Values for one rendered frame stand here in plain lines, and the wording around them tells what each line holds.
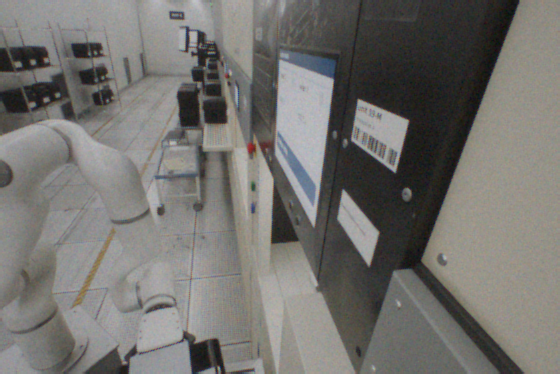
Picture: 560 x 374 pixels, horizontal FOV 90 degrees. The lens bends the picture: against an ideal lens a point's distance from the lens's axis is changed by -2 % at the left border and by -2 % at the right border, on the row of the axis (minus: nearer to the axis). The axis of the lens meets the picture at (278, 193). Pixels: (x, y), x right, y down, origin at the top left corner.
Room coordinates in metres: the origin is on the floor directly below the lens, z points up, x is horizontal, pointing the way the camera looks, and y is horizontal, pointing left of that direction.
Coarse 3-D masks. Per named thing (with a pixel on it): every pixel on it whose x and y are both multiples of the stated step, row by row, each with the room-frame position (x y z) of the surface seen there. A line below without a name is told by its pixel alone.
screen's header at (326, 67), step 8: (280, 56) 0.59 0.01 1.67; (288, 56) 0.52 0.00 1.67; (296, 56) 0.47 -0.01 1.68; (304, 56) 0.43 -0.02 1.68; (312, 56) 0.40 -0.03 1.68; (296, 64) 0.47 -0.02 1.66; (304, 64) 0.43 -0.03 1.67; (312, 64) 0.40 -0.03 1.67; (320, 64) 0.37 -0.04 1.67; (328, 64) 0.34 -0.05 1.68; (320, 72) 0.36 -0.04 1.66; (328, 72) 0.34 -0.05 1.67
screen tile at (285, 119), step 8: (280, 72) 0.58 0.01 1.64; (288, 72) 0.52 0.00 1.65; (280, 80) 0.58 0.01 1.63; (288, 80) 0.51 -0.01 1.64; (296, 80) 0.47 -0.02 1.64; (280, 88) 0.57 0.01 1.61; (288, 88) 0.51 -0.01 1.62; (288, 96) 0.51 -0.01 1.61; (280, 104) 0.57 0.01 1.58; (280, 112) 0.56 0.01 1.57; (288, 112) 0.50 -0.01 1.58; (280, 120) 0.56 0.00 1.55; (288, 120) 0.50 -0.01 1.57; (288, 128) 0.49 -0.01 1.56; (288, 136) 0.49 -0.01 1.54
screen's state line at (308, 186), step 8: (280, 136) 0.55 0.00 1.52; (280, 144) 0.55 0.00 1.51; (288, 152) 0.48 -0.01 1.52; (288, 160) 0.48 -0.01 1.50; (296, 160) 0.43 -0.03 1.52; (296, 168) 0.43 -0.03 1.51; (304, 168) 0.39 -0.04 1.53; (296, 176) 0.42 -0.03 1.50; (304, 176) 0.38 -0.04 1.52; (304, 184) 0.38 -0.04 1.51; (312, 184) 0.35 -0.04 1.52; (304, 192) 0.38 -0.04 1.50; (312, 192) 0.34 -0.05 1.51; (312, 200) 0.34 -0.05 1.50
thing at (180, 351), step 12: (168, 348) 0.37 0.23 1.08; (180, 348) 0.38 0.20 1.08; (192, 348) 0.45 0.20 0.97; (204, 348) 0.46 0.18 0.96; (132, 360) 0.34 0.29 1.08; (144, 360) 0.34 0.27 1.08; (156, 360) 0.35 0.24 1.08; (168, 360) 0.35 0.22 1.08; (180, 360) 0.35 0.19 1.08; (192, 360) 0.44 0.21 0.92; (204, 360) 0.45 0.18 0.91; (120, 372) 0.37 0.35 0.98; (132, 372) 0.32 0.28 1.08; (144, 372) 0.32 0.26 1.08; (156, 372) 0.32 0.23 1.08; (168, 372) 0.32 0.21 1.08; (180, 372) 0.32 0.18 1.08; (204, 372) 0.37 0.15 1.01; (216, 372) 0.37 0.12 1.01
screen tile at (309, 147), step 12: (300, 84) 0.44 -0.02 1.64; (312, 84) 0.39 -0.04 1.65; (300, 96) 0.44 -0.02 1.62; (312, 96) 0.38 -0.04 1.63; (300, 108) 0.43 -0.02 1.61; (312, 108) 0.38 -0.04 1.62; (324, 108) 0.34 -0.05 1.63; (324, 120) 0.33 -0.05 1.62; (300, 132) 0.42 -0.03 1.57; (300, 144) 0.42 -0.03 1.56; (312, 144) 0.36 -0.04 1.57; (312, 156) 0.36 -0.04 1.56; (312, 168) 0.35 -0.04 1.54
